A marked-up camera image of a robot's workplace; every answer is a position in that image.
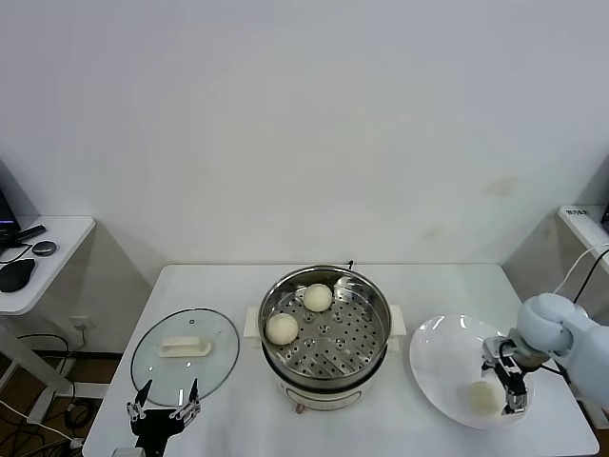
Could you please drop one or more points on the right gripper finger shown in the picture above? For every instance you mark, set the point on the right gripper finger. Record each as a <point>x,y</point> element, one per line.
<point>517,397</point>
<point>490,369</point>

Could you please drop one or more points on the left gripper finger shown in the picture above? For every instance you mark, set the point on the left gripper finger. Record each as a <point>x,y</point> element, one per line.
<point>136,408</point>
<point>189,405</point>

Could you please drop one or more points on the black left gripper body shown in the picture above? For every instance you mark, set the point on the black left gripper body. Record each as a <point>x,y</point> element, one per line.
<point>154,428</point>

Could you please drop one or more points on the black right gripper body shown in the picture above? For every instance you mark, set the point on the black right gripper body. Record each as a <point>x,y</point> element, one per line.
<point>511,366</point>

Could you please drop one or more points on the white steamed baozi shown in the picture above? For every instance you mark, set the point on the white steamed baozi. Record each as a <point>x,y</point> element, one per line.
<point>318,297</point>
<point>281,329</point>
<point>480,399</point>

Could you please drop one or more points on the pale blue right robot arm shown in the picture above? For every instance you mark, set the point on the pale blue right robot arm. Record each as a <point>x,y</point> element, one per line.
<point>547,319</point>

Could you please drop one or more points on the stainless perforated steamer basket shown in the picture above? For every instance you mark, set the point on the stainless perforated steamer basket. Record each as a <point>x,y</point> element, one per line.
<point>280,292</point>

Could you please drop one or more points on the round white plate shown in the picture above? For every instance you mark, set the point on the round white plate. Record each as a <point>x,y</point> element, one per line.
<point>438,343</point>

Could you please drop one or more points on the white electric cooker base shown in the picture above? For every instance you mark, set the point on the white electric cooker base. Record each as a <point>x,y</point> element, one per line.
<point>323,397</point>

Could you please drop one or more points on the white side table with mouse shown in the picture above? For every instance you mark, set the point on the white side table with mouse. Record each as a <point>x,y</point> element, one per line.
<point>57,266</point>

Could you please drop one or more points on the printed white label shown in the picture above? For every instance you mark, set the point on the printed white label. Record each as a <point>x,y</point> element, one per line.
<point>574,212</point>

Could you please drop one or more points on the black computer mouse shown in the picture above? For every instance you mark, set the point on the black computer mouse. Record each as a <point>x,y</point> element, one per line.
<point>16,276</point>

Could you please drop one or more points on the round dark grey disc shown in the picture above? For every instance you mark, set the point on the round dark grey disc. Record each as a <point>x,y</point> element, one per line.
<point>44,248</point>

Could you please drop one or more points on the black remote stick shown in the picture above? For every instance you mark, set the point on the black remote stick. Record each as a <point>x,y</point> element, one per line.
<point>26,233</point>

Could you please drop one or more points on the dark computer monitor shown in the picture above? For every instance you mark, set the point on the dark computer monitor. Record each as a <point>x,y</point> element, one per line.
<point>5,209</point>

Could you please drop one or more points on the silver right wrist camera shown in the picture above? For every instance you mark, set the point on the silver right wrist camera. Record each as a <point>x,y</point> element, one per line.
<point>492,350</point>

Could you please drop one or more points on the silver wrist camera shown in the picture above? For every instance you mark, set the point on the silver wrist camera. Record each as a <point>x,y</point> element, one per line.
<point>124,453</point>
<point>492,350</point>

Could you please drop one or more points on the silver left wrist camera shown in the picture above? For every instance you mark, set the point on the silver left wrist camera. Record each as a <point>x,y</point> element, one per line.
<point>124,453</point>

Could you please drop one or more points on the white wall socket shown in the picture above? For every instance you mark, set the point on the white wall socket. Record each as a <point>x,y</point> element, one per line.
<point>79,323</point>

